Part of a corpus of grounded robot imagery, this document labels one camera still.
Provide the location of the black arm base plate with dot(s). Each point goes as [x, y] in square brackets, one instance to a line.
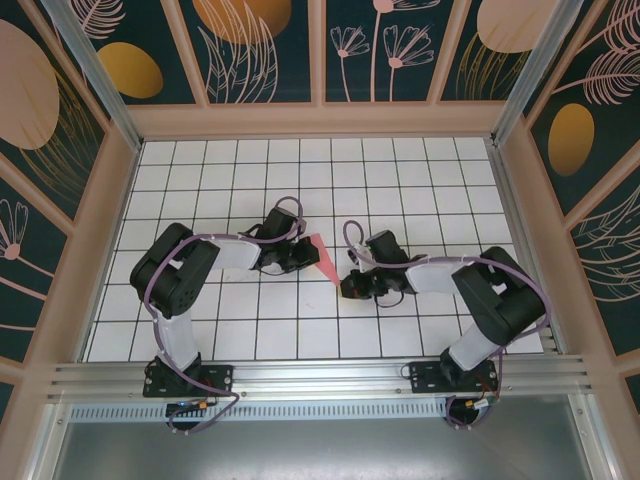
[220, 380]
[425, 377]

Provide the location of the grey metal sheet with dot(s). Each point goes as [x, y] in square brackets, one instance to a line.
[320, 450]

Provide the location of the aluminium side rail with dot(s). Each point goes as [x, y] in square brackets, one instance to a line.
[525, 240]

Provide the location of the aluminium corner post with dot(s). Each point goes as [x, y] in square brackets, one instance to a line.
[100, 80]
[525, 75]

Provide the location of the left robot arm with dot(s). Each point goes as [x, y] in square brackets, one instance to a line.
[175, 275]

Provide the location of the small power connector board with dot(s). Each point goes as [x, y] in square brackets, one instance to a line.
[200, 406]
[480, 403]

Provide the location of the long aluminium mounting rail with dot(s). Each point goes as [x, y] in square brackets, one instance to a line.
[320, 375]

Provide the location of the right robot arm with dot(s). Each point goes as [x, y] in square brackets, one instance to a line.
[500, 300]

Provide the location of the pink cloth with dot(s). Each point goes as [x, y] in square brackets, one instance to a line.
[327, 262]

